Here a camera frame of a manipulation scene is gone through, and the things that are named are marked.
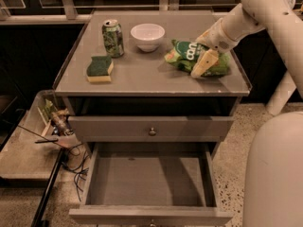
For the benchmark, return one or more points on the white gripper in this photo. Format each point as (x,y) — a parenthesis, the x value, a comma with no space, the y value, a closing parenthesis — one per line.
(218,38)

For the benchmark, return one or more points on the green rice chip bag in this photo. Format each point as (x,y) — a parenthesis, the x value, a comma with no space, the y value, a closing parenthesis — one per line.
(184,54)

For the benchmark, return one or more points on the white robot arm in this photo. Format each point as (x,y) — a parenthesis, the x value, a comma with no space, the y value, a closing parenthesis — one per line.
(274,170)

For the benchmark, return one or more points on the grey drawer cabinet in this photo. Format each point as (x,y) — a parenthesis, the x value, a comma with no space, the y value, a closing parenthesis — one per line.
(143,84)

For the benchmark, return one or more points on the round metal drawer knob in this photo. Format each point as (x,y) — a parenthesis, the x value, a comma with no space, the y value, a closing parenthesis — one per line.
(152,132)

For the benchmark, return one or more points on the closed upper grey drawer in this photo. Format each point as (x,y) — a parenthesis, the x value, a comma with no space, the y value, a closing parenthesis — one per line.
(136,128)

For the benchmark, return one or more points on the open middle grey drawer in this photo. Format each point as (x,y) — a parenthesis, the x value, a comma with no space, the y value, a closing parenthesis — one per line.
(150,185)

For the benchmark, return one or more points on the white ceramic bowl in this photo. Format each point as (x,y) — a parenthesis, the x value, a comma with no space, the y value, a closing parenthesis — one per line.
(147,37)

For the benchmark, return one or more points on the green soda can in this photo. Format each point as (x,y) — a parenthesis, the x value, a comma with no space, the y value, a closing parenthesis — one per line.
(113,38)

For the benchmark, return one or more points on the green yellow sponge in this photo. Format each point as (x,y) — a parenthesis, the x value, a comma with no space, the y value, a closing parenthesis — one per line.
(100,69)

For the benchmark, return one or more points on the metal window railing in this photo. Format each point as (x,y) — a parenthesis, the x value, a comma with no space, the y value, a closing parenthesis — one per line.
(47,12)

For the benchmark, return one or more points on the clear plastic bin with clutter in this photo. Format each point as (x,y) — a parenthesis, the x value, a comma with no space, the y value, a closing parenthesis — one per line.
(47,120)

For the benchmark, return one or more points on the white diagonal post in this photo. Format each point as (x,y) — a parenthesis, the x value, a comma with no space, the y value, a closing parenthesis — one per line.
(281,95)

